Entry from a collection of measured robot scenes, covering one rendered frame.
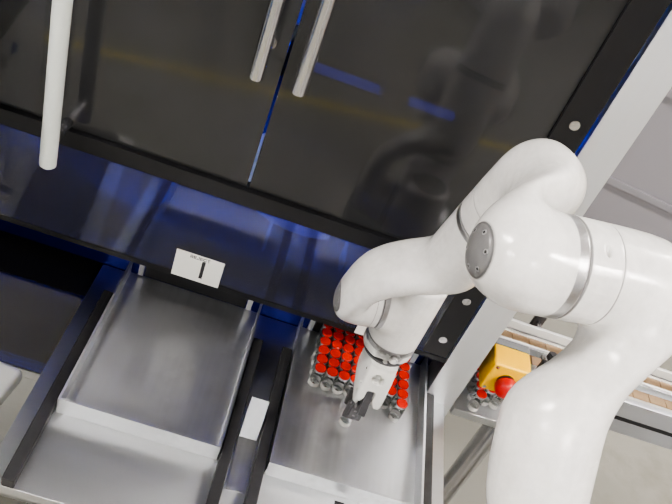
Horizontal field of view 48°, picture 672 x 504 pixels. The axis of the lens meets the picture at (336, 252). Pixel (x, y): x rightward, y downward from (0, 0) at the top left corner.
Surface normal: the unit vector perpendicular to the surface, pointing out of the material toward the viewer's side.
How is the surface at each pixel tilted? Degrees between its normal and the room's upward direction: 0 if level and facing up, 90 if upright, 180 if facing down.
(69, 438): 0
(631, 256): 26
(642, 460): 0
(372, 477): 0
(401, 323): 89
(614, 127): 90
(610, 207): 90
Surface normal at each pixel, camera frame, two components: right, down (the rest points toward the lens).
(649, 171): -0.32, 0.54
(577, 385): -0.25, -0.68
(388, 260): -0.44, -0.47
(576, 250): 0.31, -0.27
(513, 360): 0.31, -0.72
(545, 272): 0.11, 0.25
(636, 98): -0.12, 0.62
